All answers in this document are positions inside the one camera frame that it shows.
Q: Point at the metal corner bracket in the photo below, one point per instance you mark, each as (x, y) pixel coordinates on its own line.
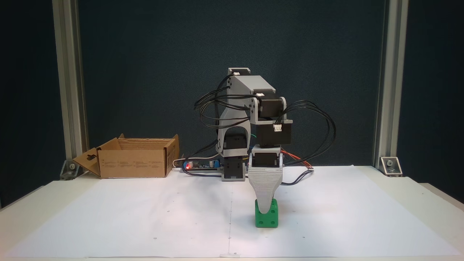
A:
(70, 169)
(390, 166)

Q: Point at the open cardboard box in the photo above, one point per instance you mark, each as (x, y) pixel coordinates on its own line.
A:
(134, 163)

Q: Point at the green die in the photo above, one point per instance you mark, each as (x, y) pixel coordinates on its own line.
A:
(270, 220)

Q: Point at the aluminium frame post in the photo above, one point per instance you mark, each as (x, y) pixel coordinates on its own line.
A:
(391, 72)
(70, 72)

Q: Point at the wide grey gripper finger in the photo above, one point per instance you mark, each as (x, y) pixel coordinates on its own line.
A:
(265, 181)

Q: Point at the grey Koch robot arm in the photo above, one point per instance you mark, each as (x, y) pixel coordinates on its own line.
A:
(246, 87)

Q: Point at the blue power circuit board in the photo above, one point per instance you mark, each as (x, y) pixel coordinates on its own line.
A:
(203, 165)

